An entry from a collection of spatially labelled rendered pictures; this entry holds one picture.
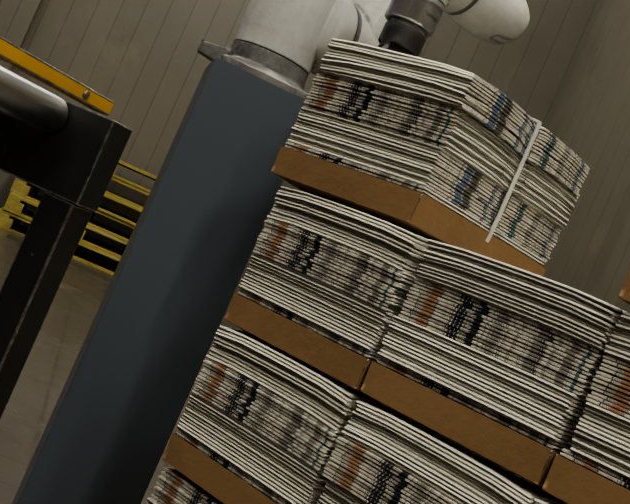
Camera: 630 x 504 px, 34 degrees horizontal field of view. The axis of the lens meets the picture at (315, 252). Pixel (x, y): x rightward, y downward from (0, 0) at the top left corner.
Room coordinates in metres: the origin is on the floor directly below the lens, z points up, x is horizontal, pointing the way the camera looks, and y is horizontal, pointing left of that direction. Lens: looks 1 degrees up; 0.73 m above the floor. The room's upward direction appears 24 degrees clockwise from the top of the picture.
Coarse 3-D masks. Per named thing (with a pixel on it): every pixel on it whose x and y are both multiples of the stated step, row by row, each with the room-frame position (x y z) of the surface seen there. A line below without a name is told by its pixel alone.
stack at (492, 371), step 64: (256, 256) 1.55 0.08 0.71; (320, 256) 1.47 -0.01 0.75; (384, 256) 1.39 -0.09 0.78; (448, 256) 1.33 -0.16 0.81; (320, 320) 1.44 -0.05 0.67; (384, 320) 1.36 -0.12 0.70; (448, 320) 1.31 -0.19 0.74; (512, 320) 1.25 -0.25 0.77; (576, 320) 1.19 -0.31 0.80; (256, 384) 1.48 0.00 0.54; (320, 384) 1.40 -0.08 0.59; (448, 384) 1.27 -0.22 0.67; (512, 384) 1.22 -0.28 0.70; (576, 384) 1.17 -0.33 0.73; (256, 448) 1.45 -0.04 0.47; (320, 448) 1.37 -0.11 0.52; (384, 448) 1.30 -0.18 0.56; (448, 448) 1.25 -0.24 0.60; (576, 448) 1.15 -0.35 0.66
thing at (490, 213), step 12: (528, 120) 1.50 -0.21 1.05; (528, 132) 1.51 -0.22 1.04; (540, 132) 1.53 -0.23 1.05; (516, 156) 1.51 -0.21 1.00; (528, 156) 1.53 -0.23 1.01; (516, 168) 1.52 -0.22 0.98; (528, 168) 1.54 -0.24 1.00; (504, 180) 1.51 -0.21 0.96; (492, 192) 1.50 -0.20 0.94; (504, 192) 1.53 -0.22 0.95; (516, 192) 1.54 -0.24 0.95; (492, 204) 1.51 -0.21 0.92; (492, 216) 1.53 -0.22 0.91; (504, 216) 1.54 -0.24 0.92
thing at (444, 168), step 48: (336, 48) 1.56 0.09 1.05; (336, 96) 1.54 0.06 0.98; (384, 96) 1.47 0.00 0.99; (432, 96) 1.42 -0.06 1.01; (480, 96) 1.41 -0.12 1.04; (288, 144) 1.57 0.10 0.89; (336, 144) 1.51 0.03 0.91; (384, 144) 1.46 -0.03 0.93; (432, 144) 1.41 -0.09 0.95; (480, 144) 1.44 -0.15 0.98; (432, 192) 1.40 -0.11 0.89; (480, 192) 1.48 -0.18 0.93
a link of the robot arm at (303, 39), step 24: (264, 0) 1.87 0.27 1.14; (288, 0) 1.86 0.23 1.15; (312, 0) 1.87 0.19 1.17; (336, 0) 1.90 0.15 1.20; (240, 24) 1.91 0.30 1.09; (264, 24) 1.86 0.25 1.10; (288, 24) 1.86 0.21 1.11; (312, 24) 1.88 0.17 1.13; (336, 24) 1.91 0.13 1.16; (288, 48) 1.87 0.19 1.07; (312, 48) 1.90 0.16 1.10
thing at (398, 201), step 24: (288, 168) 1.55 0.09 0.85; (312, 168) 1.52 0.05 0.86; (336, 168) 1.49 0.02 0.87; (336, 192) 1.48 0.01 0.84; (360, 192) 1.45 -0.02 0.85; (384, 192) 1.42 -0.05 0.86; (408, 192) 1.40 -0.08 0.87; (408, 216) 1.39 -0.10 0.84; (432, 216) 1.41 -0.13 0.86; (456, 216) 1.45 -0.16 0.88; (456, 240) 1.47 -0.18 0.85
